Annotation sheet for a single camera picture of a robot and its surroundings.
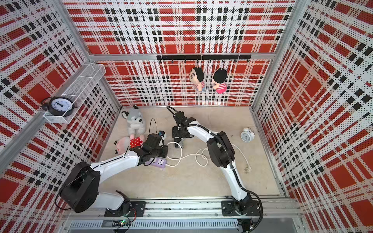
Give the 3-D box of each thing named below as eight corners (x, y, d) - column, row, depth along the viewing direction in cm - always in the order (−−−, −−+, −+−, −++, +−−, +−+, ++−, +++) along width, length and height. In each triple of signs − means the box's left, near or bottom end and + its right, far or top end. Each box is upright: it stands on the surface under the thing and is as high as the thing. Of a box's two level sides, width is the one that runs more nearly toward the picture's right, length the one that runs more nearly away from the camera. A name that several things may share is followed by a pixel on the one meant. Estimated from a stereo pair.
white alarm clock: (241, 142, 99) (244, 136, 93) (239, 133, 104) (242, 127, 98) (252, 142, 99) (255, 136, 93) (249, 133, 104) (252, 127, 98)
